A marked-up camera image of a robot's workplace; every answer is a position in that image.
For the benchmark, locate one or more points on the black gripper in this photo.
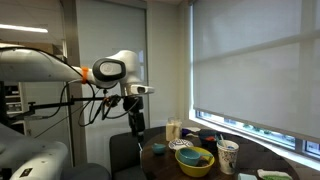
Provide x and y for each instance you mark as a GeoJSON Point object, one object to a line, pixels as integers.
{"type": "Point", "coordinates": [137, 121]}

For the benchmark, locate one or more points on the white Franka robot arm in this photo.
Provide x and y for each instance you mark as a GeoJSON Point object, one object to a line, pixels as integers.
{"type": "Point", "coordinates": [33, 65]}

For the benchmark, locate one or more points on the teal cup in bowl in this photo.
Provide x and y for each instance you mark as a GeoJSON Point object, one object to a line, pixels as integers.
{"type": "Point", "coordinates": [188, 156]}

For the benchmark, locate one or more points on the yellow bowl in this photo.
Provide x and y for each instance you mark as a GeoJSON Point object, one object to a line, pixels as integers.
{"type": "Point", "coordinates": [193, 170]}

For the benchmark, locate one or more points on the dark blue-grey bowl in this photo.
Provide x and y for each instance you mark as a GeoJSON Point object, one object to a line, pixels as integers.
{"type": "Point", "coordinates": [208, 144]}

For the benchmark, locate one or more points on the light teal small block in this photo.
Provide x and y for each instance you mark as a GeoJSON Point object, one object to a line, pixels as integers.
{"type": "Point", "coordinates": [247, 177]}

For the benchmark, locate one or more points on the glass jar of rice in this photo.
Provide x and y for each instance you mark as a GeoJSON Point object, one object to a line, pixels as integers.
{"type": "Point", "coordinates": [173, 130]}

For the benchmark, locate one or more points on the white patterned plate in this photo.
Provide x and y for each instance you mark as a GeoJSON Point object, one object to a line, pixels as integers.
{"type": "Point", "coordinates": [180, 144]}

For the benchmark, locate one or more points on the grey rounded chair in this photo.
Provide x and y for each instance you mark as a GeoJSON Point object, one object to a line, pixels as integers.
{"type": "Point", "coordinates": [86, 171]}

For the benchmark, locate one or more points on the pale blue utensil in cup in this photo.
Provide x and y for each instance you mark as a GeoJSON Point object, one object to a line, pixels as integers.
{"type": "Point", "coordinates": [222, 140]}

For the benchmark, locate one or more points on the patterned paper cup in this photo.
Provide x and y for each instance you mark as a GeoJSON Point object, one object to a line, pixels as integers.
{"type": "Point", "coordinates": [228, 160]}

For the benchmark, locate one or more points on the white cabinet door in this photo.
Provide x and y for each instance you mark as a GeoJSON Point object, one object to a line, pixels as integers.
{"type": "Point", "coordinates": [46, 90]}

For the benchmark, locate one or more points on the narrow pale roller blind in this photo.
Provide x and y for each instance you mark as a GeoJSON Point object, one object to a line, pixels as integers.
{"type": "Point", "coordinates": [110, 33]}

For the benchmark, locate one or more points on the storage shelf unit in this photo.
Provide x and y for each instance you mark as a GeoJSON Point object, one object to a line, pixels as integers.
{"type": "Point", "coordinates": [13, 100]}

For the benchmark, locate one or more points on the large white roller blind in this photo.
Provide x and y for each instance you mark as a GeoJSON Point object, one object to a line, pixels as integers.
{"type": "Point", "coordinates": [253, 66]}

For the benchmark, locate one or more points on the black stand pole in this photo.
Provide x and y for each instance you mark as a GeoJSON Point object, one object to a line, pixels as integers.
{"type": "Point", "coordinates": [2, 100]}

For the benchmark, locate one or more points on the ceiling light strip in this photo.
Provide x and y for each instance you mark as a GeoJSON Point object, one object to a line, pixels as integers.
{"type": "Point", "coordinates": [23, 28]}

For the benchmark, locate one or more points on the grey window frame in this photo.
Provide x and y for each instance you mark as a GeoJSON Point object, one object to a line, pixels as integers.
{"type": "Point", "coordinates": [300, 145]}

